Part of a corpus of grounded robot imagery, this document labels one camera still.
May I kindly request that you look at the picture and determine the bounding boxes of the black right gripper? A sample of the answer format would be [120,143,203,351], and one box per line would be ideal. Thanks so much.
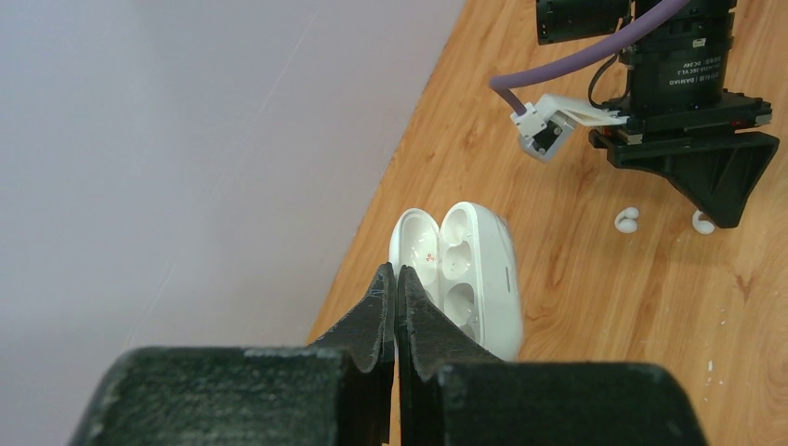
[588,90,780,229]

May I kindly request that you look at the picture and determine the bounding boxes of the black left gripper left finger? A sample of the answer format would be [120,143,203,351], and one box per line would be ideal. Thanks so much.
[71,263,396,445]

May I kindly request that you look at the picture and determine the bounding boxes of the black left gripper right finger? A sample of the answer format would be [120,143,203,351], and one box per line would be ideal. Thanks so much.
[397,267,707,445]

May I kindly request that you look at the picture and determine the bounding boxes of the white earbud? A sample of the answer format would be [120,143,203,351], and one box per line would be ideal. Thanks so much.
[691,210,716,235]
[614,207,639,234]

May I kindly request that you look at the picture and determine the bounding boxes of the white earbud charging case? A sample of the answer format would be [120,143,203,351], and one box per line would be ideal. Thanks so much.
[388,202,525,361]

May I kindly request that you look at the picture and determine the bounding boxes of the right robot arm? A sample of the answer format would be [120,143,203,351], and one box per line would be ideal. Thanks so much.
[589,1,780,229]

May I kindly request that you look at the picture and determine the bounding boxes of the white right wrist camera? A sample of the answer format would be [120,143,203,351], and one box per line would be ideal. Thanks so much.
[510,94,629,163]

